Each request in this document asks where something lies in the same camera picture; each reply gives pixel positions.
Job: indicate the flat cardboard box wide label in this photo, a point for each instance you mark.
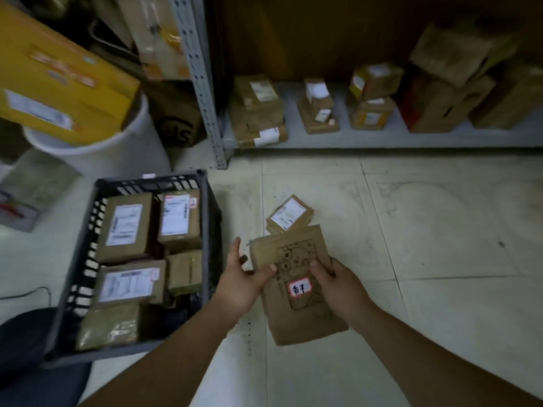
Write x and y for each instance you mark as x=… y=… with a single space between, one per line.
x=129 y=286

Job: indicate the yellow-taped small cardboard box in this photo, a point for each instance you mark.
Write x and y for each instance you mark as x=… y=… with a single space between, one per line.
x=375 y=80

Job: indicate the person's right thumb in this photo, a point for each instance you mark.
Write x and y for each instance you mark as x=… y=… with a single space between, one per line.
x=319 y=274

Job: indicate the dark plastic crate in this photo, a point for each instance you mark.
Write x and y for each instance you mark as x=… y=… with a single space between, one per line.
x=85 y=288

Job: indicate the cardboard box red-edged label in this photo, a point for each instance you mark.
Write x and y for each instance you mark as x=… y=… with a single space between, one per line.
x=179 y=218

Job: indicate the tall printed cardboard box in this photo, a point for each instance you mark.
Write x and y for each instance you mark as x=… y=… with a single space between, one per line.
x=155 y=33

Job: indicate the grey metal shelf rack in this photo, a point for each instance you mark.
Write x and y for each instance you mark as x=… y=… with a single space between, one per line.
x=381 y=135

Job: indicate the white plastic bucket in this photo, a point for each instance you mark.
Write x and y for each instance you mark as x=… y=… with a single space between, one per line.
x=114 y=152

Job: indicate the cardboard box tall white label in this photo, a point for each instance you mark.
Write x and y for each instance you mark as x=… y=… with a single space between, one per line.
x=124 y=226

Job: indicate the large brown box red print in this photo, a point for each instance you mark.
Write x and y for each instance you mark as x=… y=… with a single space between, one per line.
x=441 y=101

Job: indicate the person's left hand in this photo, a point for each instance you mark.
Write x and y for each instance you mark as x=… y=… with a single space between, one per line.
x=237 y=288

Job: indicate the small plain cardboard box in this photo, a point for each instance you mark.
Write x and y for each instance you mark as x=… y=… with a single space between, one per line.
x=185 y=271

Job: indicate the small white-topped cardboard box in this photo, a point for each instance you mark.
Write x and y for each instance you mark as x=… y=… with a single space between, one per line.
x=317 y=92

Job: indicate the flat cardboard box white label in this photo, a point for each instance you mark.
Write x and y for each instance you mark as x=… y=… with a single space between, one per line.
x=261 y=137

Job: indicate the brown paper bag black logo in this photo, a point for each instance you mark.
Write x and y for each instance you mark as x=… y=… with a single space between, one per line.
x=176 y=112

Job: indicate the small cardboard box white label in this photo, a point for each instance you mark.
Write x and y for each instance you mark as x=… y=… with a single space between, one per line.
x=289 y=214

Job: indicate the large tilted brown cardboard box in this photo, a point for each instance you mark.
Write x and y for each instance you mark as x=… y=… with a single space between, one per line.
x=458 y=52

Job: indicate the big plain brown cardboard box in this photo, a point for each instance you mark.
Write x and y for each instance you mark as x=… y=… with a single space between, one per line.
x=511 y=95

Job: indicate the person's left forearm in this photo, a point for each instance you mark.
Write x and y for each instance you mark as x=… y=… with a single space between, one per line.
x=169 y=360

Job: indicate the person's right hand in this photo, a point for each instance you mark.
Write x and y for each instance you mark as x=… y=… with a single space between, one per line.
x=341 y=290

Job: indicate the grey wrapped parcel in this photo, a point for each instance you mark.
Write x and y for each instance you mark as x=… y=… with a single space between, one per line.
x=34 y=186

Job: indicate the person's dark trouser leg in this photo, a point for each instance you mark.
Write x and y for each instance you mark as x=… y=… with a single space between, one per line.
x=29 y=356

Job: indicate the cardboard box yellow label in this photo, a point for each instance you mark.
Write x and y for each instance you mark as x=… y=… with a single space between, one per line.
x=371 y=114

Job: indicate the taped shiny cardboard box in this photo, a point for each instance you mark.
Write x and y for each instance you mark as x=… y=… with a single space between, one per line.
x=108 y=326

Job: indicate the person's left thumb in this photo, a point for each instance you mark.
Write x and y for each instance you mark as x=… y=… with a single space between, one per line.
x=234 y=254

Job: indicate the large yellow cardboard box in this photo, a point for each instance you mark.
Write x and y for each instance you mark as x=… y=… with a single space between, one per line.
x=59 y=76

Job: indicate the brown paper parcel with drawing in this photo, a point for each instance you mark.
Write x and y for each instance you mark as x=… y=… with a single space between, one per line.
x=297 y=292

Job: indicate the taped cardboard box on shelf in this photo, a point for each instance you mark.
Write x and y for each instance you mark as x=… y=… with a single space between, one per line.
x=256 y=103

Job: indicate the person's right forearm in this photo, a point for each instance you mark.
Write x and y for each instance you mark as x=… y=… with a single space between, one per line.
x=441 y=360

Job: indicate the flat brown cardboard box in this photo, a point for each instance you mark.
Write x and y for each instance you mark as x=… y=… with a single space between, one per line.
x=318 y=118

